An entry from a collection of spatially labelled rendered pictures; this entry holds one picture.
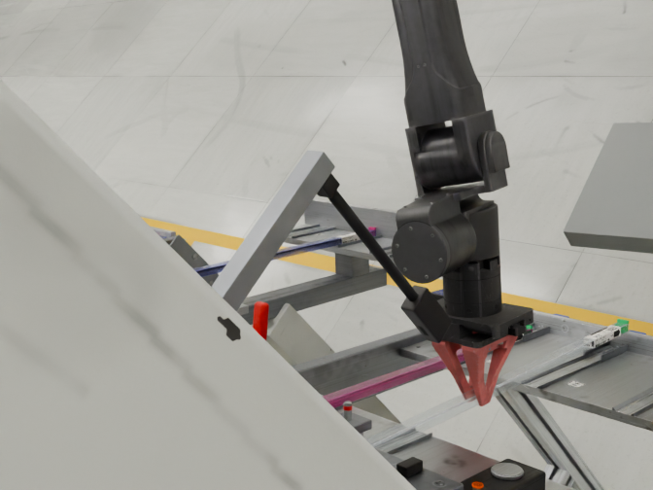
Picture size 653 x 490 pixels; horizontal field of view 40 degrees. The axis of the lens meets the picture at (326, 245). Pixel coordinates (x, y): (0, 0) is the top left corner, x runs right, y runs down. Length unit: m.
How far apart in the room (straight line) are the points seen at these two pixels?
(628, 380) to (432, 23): 0.46
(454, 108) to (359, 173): 2.05
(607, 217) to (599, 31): 1.45
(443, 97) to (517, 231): 1.57
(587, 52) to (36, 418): 2.69
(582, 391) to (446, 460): 0.24
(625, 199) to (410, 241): 0.73
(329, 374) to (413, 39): 0.40
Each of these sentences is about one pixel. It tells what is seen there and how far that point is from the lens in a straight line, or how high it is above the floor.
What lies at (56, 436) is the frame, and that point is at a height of 1.56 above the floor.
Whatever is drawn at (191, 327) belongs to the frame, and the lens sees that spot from 0.17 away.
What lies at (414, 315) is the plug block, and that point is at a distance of 0.66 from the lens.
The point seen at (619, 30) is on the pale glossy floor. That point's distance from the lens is 2.84.
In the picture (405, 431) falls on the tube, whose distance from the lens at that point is 0.85.
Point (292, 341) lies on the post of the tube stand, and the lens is 1.36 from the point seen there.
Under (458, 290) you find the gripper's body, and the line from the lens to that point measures 0.87.
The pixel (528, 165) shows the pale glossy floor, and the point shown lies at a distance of 2.55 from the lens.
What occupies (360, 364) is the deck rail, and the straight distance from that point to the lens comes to 1.08.
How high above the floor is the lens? 1.65
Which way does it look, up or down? 37 degrees down
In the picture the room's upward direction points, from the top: 40 degrees counter-clockwise
